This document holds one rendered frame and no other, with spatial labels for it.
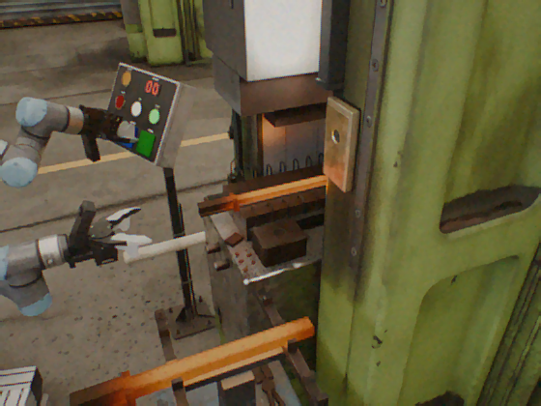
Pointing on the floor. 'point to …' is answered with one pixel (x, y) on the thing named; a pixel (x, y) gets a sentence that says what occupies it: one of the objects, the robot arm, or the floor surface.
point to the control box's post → (178, 233)
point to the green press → (166, 32)
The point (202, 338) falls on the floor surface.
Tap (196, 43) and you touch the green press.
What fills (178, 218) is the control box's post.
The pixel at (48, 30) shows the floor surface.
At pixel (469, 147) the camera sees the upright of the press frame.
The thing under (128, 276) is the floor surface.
